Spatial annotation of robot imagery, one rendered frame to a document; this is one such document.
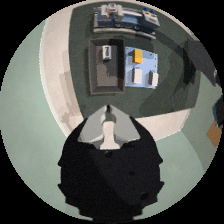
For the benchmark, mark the yellow block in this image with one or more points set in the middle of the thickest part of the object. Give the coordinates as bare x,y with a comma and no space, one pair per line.
137,56

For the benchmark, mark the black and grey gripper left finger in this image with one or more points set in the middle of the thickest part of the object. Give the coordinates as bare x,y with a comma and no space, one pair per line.
89,131

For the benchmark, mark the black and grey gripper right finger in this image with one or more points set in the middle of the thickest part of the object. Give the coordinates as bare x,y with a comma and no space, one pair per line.
129,130

